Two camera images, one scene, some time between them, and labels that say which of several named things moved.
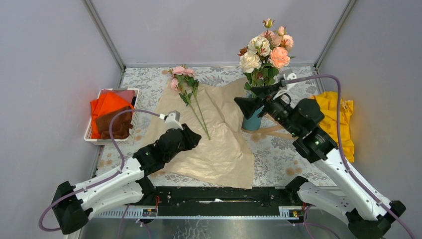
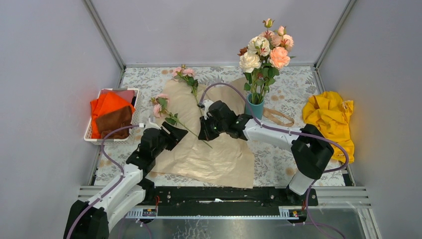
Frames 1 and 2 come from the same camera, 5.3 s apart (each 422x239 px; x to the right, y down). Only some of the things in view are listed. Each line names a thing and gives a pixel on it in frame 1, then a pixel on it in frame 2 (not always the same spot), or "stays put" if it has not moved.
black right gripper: [249, 105] → [205, 134]
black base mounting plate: [224, 201] stays put
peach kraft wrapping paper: [224, 157] stays put
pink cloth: [127, 94] stays put
